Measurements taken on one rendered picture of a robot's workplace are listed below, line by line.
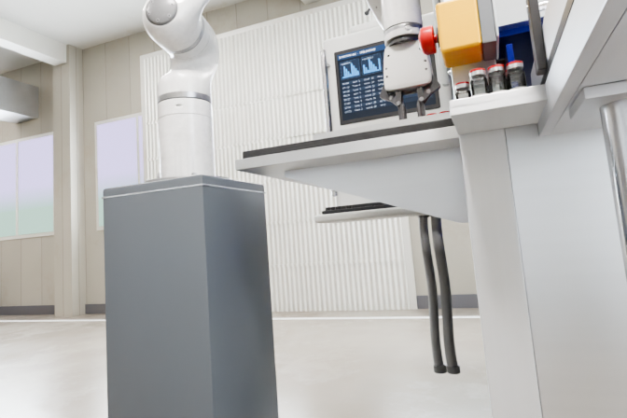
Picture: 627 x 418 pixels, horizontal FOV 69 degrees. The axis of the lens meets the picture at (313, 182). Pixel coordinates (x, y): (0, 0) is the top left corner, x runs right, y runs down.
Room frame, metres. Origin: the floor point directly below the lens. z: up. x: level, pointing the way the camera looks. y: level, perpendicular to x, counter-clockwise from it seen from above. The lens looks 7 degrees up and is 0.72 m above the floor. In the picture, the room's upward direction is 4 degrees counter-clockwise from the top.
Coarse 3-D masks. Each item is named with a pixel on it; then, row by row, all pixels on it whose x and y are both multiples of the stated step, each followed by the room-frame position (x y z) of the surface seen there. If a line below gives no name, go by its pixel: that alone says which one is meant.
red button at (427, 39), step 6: (420, 30) 0.62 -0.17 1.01; (426, 30) 0.61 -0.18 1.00; (432, 30) 0.61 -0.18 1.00; (420, 36) 0.62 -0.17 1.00; (426, 36) 0.61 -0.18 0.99; (432, 36) 0.61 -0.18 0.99; (420, 42) 0.62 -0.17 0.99; (426, 42) 0.61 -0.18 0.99; (432, 42) 0.61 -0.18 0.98; (420, 48) 0.63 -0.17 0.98; (426, 48) 0.62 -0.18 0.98; (432, 48) 0.62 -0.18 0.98; (426, 54) 0.63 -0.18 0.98
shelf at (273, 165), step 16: (448, 128) 0.69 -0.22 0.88; (336, 144) 0.76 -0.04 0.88; (352, 144) 0.75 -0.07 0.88; (368, 144) 0.74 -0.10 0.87; (384, 144) 0.73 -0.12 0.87; (400, 144) 0.72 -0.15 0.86; (416, 144) 0.71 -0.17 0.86; (432, 144) 0.72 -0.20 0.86; (448, 144) 0.74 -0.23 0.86; (240, 160) 0.83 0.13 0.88; (256, 160) 0.82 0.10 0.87; (272, 160) 0.80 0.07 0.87; (288, 160) 0.79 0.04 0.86; (304, 160) 0.79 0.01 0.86; (320, 160) 0.80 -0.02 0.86; (336, 160) 0.82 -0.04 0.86; (352, 160) 0.83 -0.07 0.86; (272, 176) 0.96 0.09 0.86
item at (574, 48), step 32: (576, 0) 0.31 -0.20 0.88; (608, 0) 0.24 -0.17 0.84; (544, 32) 0.46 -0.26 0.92; (576, 32) 0.32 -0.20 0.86; (608, 32) 0.28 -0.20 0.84; (544, 64) 0.47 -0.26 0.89; (576, 64) 0.34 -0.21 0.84; (608, 64) 0.35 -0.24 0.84; (576, 96) 0.44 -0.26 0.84; (544, 128) 0.58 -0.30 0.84; (576, 128) 0.60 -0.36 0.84
